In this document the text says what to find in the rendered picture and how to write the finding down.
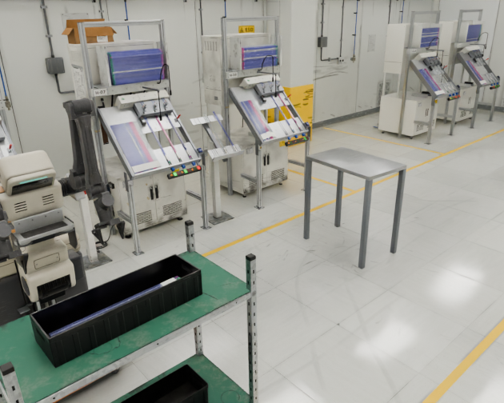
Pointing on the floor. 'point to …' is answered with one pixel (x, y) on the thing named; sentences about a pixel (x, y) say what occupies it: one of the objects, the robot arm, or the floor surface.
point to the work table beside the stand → (372, 167)
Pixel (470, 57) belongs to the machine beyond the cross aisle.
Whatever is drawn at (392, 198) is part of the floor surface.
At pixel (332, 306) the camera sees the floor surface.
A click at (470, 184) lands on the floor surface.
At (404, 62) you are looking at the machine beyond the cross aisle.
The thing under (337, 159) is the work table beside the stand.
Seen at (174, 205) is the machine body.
